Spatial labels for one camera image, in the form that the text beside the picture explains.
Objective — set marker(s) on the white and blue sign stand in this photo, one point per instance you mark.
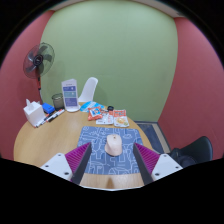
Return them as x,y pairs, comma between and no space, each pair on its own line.
70,95

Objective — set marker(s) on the grey floor mat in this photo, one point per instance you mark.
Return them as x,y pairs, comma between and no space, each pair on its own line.
153,135

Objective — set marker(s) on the cream computer mouse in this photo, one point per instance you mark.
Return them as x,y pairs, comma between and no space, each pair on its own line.
113,145

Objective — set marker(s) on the blue whiteboard eraser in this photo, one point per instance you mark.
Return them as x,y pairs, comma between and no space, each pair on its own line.
48,108

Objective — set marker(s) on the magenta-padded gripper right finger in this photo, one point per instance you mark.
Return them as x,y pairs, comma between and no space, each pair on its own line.
164,165

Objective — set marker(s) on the white snack packet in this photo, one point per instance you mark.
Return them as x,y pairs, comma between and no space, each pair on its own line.
105,119

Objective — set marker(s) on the black standing fan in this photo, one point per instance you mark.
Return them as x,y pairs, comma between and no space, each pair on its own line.
38,60

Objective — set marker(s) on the black plastic chair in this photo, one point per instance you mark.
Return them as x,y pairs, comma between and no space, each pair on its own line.
200,148

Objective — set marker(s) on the white plastic chair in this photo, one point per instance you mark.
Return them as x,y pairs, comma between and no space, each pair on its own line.
89,89

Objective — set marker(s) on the red-capped whiteboard marker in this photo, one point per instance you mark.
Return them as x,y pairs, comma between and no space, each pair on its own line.
56,115

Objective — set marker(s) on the white tissue box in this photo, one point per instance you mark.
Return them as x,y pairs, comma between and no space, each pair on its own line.
33,114

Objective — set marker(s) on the light blue packet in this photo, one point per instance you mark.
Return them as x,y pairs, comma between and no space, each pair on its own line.
86,106

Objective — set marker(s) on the black-capped whiteboard marker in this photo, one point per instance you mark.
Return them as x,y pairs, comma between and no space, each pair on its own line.
42,122

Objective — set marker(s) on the blue patterned mouse pad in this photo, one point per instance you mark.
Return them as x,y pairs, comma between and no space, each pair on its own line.
98,136

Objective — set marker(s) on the grey mesh pen cup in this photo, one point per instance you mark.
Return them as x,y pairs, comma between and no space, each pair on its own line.
57,101

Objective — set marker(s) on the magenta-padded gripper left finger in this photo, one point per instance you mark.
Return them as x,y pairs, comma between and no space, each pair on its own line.
60,165

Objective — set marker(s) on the small black object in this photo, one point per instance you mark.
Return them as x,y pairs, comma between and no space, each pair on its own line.
110,108

